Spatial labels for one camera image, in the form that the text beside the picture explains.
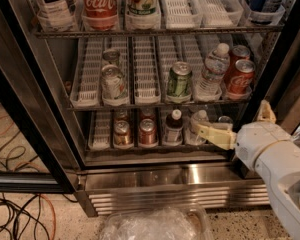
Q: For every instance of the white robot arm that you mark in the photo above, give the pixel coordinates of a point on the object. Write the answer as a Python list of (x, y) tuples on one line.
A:
[(267, 149)]

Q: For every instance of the green can bottom shelf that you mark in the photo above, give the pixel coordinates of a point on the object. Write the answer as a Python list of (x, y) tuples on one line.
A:
[(225, 119)]

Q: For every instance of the gold can shelf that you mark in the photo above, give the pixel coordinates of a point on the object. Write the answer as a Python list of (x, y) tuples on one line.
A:
[(121, 115), (122, 133)]

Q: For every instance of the green soda can middle shelf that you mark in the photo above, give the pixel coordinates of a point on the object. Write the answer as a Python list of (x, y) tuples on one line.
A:
[(179, 80)]

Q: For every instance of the white soda can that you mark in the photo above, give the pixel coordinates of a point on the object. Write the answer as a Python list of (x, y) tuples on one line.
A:
[(111, 56), (113, 82)]

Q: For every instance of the front red can bottom shelf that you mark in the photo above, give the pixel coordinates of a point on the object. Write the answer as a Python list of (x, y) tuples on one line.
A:
[(147, 132)]

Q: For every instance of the bottom shelf water bottle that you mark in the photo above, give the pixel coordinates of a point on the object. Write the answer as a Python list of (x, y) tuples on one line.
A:
[(196, 119)]

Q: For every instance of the large coca-cola bottle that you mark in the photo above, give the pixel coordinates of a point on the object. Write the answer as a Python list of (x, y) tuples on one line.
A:
[(101, 14)]

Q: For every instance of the clear plastic bin with bag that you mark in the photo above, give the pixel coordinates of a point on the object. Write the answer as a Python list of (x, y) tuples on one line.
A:
[(174, 222)]

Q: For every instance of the red can shelf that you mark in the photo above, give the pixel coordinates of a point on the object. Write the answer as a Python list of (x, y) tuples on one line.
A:
[(147, 113), (147, 132)]

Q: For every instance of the rear gold can bottom shelf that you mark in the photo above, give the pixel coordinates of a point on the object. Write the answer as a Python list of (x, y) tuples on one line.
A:
[(121, 115)]

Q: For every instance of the rear white soda can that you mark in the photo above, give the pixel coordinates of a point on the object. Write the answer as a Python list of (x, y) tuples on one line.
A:
[(111, 56)]

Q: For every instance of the red coke can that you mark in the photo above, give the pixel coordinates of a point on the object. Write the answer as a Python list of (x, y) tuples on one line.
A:
[(241, 76), (236, 53)]

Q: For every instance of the rear red can bottom shelf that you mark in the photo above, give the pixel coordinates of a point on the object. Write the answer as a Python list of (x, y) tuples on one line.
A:
[(147, 113)]

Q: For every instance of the front gold can bottom shelf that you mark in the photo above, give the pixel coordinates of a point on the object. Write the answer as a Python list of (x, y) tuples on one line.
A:
[(122, 133)]

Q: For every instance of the shelf water bottle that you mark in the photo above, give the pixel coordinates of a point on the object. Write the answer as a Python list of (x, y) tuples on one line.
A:
[(216, 63), (196, 119)]

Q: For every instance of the middle shelf water bottle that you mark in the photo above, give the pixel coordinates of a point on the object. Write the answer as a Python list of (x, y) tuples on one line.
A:
[(216, 63)]

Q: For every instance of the front white soda can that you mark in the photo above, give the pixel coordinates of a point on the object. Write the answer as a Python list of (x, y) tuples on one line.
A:
[(113, 82)]

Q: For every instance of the dark juice bottle white cap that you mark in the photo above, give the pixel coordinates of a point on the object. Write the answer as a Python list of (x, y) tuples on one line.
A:
[(173, 127)]

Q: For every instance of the stainless steel fridge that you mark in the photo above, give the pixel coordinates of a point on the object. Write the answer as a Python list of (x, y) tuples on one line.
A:
[(94, 103)]

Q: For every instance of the tea bottle white label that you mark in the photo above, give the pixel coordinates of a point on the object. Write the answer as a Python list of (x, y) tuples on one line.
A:
[(56, 15)]

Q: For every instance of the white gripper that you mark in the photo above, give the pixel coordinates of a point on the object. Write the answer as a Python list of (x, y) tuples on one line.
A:
[(258, 142)]

